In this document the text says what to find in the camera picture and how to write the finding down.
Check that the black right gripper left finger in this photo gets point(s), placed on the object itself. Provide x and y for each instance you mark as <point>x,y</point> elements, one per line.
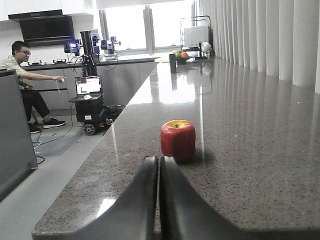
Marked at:
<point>131,217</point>

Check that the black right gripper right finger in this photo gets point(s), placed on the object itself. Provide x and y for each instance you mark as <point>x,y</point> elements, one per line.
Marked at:
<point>185,215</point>

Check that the red apple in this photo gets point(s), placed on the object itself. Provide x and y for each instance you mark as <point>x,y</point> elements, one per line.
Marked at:
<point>177,139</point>

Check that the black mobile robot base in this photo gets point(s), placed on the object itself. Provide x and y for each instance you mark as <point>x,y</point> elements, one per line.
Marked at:
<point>94,114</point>

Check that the grey cabinet panel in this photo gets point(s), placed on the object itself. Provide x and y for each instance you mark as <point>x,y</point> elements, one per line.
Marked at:
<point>17,154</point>

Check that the open laptop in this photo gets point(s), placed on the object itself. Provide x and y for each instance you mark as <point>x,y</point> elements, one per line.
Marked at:
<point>88,88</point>

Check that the seated man in glasses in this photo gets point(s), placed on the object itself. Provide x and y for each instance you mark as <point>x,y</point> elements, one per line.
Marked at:
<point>32,99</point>

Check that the orange fruit in bowl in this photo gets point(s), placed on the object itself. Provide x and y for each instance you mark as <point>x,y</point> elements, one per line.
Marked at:
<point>184,55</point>

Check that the white kettle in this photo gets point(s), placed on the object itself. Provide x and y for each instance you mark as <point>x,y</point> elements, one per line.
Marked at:
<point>206,47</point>

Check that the white microwave oven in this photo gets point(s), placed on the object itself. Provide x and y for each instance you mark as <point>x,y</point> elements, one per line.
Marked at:
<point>195,34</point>

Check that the black metal rack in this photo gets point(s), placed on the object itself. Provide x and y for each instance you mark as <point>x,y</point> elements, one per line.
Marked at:
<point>196,21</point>

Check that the black range hood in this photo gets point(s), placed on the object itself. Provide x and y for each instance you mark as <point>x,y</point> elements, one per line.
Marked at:
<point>45,28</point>

